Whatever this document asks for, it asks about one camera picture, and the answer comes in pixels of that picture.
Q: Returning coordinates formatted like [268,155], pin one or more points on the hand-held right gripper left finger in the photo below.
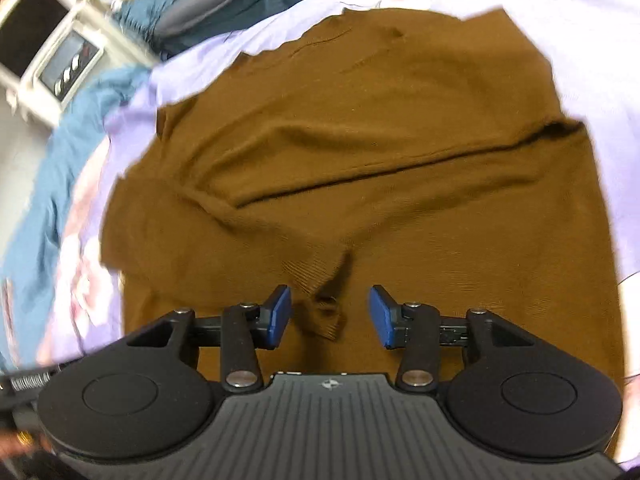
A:
[277,317]

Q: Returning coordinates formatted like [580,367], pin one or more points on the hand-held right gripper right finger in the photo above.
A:
[382,317]

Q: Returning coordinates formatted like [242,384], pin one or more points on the brown knit sweater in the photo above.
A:
[350,185]

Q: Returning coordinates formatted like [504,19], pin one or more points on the teal duvet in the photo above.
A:
[55,160]

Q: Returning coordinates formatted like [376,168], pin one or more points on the white machine with control panel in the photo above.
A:
[62,72]

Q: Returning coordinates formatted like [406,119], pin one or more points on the grey blanket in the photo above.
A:
[210,7]

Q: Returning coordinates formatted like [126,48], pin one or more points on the teal bed cover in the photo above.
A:
[147,7]

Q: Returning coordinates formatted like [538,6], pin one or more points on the purple floral bed sheet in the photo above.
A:
[575,35]

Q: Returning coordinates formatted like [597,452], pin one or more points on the white cabinet with dark screen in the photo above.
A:
[30,35]

